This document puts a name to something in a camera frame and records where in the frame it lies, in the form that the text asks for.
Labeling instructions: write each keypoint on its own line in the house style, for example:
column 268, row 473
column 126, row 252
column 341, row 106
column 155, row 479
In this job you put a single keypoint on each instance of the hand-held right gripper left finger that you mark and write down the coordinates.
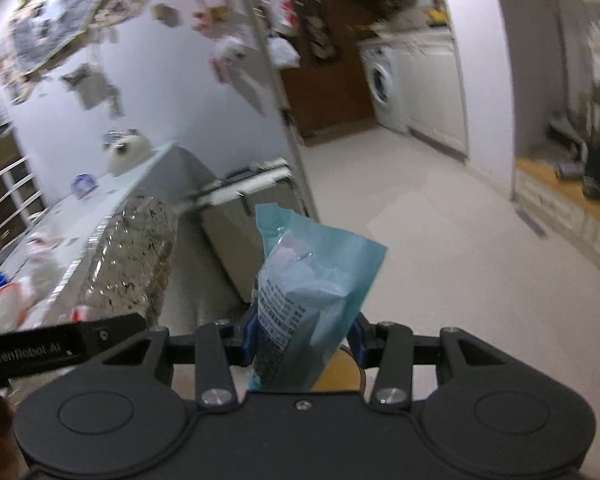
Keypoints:
column 247, row 342

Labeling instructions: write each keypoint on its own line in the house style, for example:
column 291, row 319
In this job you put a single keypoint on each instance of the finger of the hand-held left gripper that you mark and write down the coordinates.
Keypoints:
column 112, row 332

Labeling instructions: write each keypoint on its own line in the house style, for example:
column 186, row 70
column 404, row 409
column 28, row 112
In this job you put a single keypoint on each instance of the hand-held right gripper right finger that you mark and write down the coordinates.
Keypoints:
column 361, row 347

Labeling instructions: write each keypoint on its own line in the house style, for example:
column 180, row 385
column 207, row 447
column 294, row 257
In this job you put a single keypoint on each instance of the beige trash bin brown rim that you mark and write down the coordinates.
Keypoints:
column 337, row 370

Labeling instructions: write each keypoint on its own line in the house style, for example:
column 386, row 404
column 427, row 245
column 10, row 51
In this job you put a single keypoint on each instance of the white red plastic bag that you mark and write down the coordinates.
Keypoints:
column 7, row 305

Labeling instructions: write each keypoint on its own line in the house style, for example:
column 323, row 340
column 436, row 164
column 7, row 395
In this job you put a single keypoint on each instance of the clear plastic bottle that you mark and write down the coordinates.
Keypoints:
column 125, row 260

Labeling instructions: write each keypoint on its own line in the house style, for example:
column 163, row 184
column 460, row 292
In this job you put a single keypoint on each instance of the white crumpled paper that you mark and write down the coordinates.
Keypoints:
column 42, row 265

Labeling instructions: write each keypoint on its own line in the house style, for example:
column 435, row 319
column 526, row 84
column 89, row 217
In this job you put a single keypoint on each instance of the beige ribbed suitcase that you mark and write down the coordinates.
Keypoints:
column 230, row 240

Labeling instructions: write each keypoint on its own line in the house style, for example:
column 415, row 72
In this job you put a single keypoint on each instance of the blue glass dish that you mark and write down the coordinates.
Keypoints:
column 84, row 185

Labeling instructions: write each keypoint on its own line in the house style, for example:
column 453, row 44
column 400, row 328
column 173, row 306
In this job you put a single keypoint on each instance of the white drawer cabinet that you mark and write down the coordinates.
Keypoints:
column 5, row 195

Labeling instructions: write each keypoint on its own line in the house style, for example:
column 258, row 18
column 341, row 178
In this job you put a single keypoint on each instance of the foil-covered white table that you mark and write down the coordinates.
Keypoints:
column 190, row 180

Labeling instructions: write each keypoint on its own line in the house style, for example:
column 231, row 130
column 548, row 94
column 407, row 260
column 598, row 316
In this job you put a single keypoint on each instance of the white cat-shaped jar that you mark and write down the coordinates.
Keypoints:
column 127, row 152

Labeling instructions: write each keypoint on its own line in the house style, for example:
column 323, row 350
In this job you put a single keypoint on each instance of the grey floor strip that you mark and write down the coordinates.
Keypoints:
column 532, row 221

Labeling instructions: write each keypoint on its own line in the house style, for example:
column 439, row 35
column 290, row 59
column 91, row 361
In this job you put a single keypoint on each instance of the white platform wooden top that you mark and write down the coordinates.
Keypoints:
column 565, row 210

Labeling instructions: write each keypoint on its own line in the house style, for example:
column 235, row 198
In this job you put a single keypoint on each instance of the brown wooden door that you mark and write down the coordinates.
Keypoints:
column 330, row 90

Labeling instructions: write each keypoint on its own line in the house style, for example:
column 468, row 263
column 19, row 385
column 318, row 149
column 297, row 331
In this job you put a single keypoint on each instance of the white washing machine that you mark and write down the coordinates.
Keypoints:
column 382, row 87

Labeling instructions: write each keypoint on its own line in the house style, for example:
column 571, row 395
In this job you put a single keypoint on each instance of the white kitchen cabinets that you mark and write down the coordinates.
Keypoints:
column 435, row 95

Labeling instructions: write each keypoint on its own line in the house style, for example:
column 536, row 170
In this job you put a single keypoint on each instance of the metal can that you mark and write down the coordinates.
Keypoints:
column 569, row 170

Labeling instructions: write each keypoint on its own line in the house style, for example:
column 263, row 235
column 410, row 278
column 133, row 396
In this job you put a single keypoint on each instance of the white hanging plastic bag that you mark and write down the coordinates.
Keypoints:
column 283, row 52

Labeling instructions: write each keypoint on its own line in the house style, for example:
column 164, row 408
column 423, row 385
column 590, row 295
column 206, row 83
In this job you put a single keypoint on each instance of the dark hanging bag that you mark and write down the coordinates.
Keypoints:
column 320, row 37

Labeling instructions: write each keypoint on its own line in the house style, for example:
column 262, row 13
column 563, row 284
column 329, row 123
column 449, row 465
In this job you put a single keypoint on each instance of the wall photo collage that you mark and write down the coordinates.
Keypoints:
column 65, row 10

